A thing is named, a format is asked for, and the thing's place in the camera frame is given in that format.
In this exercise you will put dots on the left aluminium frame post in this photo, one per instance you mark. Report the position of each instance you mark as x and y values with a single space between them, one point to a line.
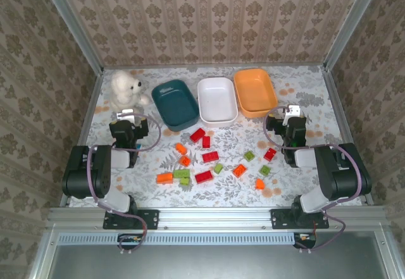
71 26

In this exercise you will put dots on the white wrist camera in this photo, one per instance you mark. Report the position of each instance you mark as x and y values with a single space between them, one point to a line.
125 114
292 110

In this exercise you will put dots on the aluminium frame post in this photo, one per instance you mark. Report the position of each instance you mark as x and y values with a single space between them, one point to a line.
354 22
71 26

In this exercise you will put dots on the red lego brick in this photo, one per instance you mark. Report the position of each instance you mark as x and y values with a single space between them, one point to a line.
210 156
206 141
269 154
197 135
204 176

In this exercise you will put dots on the orange lego brick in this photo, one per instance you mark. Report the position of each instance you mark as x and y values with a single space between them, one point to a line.
164 178
181 148
239 170
259 184
185 161

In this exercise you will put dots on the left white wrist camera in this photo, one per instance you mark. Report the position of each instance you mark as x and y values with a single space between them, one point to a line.
125 114

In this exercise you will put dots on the green lego brick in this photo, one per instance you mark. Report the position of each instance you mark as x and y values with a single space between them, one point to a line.
249 155
184 181
218 168
181 173
264 170

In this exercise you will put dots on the aluminium back rail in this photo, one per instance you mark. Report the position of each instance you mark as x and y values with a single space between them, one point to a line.
215 66

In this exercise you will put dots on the orange plastic container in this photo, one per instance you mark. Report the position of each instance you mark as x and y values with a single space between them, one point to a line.
254 92

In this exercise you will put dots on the left black connector module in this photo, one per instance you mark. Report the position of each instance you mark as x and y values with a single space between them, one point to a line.
129 238

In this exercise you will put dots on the right aluminium frame post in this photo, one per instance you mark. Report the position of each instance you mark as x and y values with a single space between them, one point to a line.
354 22

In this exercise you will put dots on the teal plastic container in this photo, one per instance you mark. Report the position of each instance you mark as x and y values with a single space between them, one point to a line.
175 105

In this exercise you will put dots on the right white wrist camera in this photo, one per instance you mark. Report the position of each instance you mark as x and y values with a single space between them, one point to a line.
292 110

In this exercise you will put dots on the white teddy bear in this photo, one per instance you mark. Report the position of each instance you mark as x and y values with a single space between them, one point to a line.
125 92

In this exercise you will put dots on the aluminium front rail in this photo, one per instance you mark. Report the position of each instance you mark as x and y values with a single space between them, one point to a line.
215 217

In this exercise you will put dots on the left aluminium side rail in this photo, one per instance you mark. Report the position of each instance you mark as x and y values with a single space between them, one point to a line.
83 133

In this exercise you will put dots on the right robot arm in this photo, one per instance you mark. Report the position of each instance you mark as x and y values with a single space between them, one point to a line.
345 174

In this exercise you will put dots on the white plastic container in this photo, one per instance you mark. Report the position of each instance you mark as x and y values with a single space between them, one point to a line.
216 102

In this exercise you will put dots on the grey metal sheet panel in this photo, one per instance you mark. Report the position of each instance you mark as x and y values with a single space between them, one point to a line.
221 263

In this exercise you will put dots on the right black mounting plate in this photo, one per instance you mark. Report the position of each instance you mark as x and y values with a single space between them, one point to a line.
280 219

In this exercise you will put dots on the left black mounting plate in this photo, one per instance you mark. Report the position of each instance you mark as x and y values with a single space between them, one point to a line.
148 219

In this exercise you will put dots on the black connector module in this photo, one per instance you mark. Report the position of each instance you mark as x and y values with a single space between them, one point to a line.
303 238
129 238

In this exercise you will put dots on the black mounting plate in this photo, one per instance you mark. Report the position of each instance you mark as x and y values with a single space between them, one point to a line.
280 219
148 219

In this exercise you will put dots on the right black connector module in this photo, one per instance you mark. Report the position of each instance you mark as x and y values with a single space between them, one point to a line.
303 238

